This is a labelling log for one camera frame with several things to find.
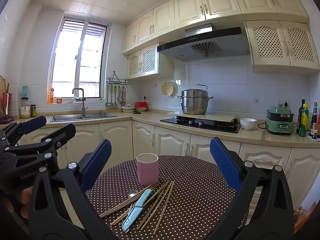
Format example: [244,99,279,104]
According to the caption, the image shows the small cream lattice door cabinet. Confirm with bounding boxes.
[127,42,174,80]

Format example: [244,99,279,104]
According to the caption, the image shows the red utensil holder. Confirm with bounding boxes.
[2,84,13,120]

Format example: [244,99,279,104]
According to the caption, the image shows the brown polka dot tablecloth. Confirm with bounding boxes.
[85,155,250,240]

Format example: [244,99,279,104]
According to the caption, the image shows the beige kitchen countertop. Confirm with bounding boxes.
[0,110,320,148]

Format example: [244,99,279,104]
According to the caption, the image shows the white label jar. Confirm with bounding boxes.
[20,97,31,119]

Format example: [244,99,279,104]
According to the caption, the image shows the pink cup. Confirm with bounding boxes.
[136,153,160,186]

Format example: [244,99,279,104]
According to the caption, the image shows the round cream steamer tray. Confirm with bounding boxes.
[161,81,178,97]

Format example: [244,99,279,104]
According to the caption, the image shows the cream lower kitchen cabinets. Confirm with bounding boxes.
[15,119,320,210]

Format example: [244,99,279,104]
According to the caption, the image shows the bunch of wooden chopsticks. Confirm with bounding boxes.
[99,181,175,235]

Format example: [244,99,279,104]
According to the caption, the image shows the stainless steel steamer pot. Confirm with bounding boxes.
[177,84,214,115]

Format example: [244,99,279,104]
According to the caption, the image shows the stainless steel sink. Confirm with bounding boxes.
[50,112,117,123]

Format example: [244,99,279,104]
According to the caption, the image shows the white bowl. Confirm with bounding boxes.
[239,118,257,131]

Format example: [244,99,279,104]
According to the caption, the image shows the person's left hand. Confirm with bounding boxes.
[4,187,33,219]

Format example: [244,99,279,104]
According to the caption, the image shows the red lidded container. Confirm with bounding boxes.
[134,101,150,112]

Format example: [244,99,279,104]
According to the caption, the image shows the dark sauce bottle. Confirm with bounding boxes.
[310,102,318,137]

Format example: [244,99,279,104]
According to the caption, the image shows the grey kitchen faucet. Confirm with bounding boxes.
[72,88,89,117]

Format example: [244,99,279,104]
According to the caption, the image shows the large cream lattice door cabinet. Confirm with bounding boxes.
[244,20,320,75]

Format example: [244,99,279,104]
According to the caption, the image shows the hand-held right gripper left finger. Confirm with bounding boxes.
[28,139,119,240]

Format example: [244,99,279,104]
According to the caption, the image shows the wooden cutting board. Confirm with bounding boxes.
[0,76,7,98]

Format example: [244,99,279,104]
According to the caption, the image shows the green electric cooker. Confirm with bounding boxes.
[265,106,295,135]

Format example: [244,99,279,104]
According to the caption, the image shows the metal spoon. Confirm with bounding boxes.
[117,189,140,207]

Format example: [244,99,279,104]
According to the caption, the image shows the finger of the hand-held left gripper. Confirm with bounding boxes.
[0,116,47,153]
[7,123,76,167]

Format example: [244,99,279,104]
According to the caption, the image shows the cream upper wall cabinets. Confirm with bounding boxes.
[122,0,310,55]

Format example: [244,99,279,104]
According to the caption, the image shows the grey range hood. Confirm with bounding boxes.
[157,23,250,62]

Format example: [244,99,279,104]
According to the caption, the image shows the white framed window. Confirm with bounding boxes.
[47,16,109,105]

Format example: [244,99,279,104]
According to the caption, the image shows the light blue folding knife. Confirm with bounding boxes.
[121,188,154,232]

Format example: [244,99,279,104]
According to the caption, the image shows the black gas stove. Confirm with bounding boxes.
[160,115,242,133]

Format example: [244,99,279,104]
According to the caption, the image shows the yellow green bottle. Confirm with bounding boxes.
[299,104,310,137]

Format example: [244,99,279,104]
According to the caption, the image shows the metal wall utensil rack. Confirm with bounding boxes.
[106,70,132,88]

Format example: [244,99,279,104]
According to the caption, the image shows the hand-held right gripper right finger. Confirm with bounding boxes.
[204,137,295,240]

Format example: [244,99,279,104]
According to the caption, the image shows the dark green bottle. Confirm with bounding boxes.
[297,99,306,133]

